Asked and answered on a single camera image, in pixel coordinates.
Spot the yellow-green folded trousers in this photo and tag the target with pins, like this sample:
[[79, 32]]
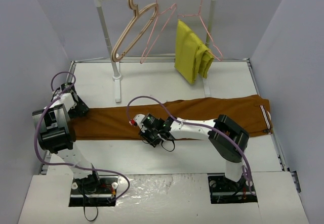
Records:
[[192, 56]]

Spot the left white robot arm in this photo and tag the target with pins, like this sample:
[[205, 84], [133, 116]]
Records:
[[54, 132]]

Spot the pink wire hanger holding trousers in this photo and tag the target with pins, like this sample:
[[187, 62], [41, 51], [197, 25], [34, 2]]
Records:
[[209, 43]]

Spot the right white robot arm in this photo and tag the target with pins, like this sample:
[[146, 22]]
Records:
[[227, 137]]

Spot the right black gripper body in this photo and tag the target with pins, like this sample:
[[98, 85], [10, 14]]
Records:
[[148, 136]]

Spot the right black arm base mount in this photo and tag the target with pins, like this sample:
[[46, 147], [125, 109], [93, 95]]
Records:
[[225, 191]]

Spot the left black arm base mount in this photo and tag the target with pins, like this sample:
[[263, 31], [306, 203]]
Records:
[[91, 197]]

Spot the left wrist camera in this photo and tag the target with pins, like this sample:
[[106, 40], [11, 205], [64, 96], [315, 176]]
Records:
[[65, 88]]

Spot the white and silver clothes rack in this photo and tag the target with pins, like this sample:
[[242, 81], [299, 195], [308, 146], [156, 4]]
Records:
[[115, 58]]

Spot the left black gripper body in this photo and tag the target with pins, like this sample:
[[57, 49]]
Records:
[[81, 106]]

